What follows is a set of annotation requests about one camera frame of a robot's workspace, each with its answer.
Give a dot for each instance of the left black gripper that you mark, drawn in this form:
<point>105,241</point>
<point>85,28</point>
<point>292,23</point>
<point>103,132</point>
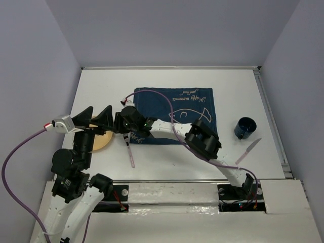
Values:
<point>105,120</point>

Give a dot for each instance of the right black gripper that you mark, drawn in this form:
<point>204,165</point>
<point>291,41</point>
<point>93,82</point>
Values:
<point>118,126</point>

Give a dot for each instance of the blue fish placemat cloth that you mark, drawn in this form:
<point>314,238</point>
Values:
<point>185,105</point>

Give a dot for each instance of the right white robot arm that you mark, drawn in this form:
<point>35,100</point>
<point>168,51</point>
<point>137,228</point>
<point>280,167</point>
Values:
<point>197,137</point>

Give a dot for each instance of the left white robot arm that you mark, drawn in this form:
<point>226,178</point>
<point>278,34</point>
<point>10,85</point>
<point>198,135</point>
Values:
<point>75,193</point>

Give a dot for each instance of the yellow plate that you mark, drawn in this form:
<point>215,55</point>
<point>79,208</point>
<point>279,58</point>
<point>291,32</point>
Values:
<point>101,141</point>

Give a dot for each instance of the dark blue cup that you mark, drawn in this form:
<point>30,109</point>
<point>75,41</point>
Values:
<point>244,128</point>

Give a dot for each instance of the pink handled fork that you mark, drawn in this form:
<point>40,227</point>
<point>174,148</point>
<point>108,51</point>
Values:
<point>126,139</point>

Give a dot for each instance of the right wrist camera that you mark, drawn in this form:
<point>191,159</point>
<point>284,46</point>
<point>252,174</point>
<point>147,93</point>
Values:
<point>126,102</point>

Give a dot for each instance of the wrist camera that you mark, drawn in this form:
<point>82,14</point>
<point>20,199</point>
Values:
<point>62,124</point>
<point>126,102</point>

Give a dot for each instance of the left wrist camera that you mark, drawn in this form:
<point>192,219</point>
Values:
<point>62,124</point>

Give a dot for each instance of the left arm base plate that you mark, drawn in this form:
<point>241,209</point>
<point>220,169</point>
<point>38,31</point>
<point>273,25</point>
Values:
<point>116,202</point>

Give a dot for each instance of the pink handled knife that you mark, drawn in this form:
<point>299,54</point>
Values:
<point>247,151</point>

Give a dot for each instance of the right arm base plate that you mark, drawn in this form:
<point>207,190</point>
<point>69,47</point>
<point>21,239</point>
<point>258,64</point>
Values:
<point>231,201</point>

